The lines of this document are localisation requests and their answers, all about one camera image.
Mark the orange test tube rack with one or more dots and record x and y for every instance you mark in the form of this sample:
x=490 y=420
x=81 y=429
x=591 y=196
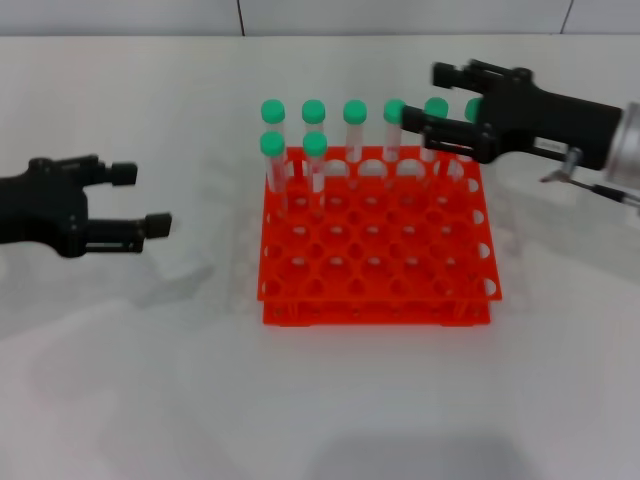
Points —
x=380 y=250

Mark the green capped test tube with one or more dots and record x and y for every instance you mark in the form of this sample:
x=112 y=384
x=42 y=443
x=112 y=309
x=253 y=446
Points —
x=436 y=106
x=393 y=110
x=271 y=143
x=354 y=111
x=272 y=110
x=313 y=110
x=472 y=109
x=315 y=143

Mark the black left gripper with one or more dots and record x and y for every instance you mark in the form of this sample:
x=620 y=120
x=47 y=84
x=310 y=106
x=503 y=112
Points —
x=45 y=205

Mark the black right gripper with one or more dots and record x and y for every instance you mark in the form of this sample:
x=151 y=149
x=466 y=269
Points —
x=550 y=120

